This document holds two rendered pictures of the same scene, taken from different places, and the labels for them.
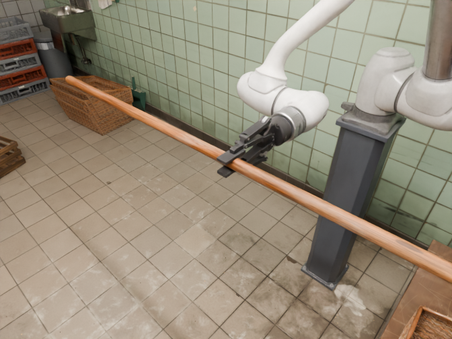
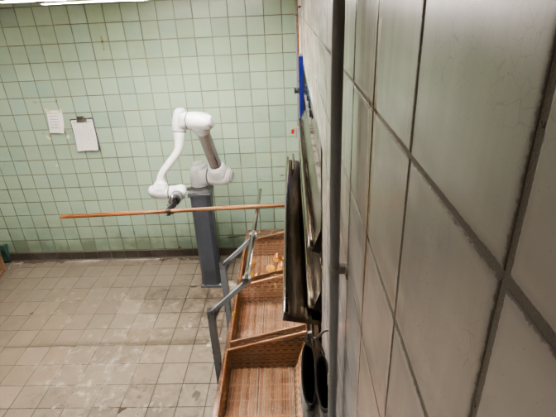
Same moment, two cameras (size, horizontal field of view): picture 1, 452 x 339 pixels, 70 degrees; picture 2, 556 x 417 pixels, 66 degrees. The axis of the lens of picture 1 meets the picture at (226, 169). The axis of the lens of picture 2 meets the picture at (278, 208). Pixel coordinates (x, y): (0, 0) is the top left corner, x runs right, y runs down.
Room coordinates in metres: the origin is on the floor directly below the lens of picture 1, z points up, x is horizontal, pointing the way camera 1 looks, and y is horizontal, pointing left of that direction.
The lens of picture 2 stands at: (-2.00, 1.16, 2.51)
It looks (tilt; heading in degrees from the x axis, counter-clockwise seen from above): 26 degrees down; 320
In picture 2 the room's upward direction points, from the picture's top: 3 degrees counter-clockwise
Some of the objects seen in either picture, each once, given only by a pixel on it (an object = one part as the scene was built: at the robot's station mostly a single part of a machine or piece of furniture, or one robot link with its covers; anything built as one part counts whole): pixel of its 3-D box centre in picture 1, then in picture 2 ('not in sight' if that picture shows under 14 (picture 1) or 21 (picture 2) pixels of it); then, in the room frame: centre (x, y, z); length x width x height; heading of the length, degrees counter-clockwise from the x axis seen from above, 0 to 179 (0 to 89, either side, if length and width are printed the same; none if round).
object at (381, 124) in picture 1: (368, 111); (198, 187); (1.15, -0.57, 1.03); 0.22 x 0.18 x 0.06; 48
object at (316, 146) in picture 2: not in sight; (315, 110); (-0.48, -0.40, 1.99); 1.80 x 0.08 x 0.21; 137
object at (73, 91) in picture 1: (92, 90); not in sight; (2.90, 1.27, 0.32); 0.56 x 0.49 x 0.28; 55
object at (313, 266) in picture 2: not in sight; (311, 191); (-0.46, -0.38, 1.54); 1.79 x 0.11 x 0.19; 137
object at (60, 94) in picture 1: (91, 97); not in sight; (2.89, 1.29, 0.26); 0.56 x 0.49 x 0.28; 54
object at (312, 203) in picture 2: not in sight; (310, 146); (-0.46, -0.38, 1.80); 1.79 x 0.11 x 0.19; 137
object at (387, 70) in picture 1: (387, 79); (199, 173); (1.13, -0.59, 1.17); 0.18 x 0.16 x 0.22; 35
